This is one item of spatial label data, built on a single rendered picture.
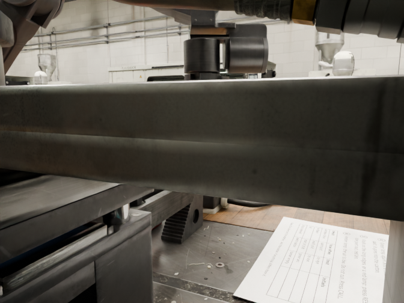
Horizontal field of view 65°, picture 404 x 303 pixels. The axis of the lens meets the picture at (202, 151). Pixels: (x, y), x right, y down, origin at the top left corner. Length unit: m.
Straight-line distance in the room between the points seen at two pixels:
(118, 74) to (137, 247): 5.98
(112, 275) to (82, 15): 9.76
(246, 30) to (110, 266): 0.39
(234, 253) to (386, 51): 6.30
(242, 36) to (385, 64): 6.09
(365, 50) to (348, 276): 6.29
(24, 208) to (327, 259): 0.31
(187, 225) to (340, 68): 4.51
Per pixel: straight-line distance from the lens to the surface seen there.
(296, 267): 0.37
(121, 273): 0.25
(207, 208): 0.50
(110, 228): 0.23
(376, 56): 6.57
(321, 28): 0.19
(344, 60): 4.83
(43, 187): 0.18
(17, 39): 0.56
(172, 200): 0.36
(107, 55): 9.15
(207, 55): 0.49
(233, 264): 0.36
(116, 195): 0.22
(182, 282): 0.33
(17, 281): 0.19
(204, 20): 0.49
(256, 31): 0.52
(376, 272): 0.39
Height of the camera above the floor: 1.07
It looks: 9 degrees down
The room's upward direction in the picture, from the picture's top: straight up
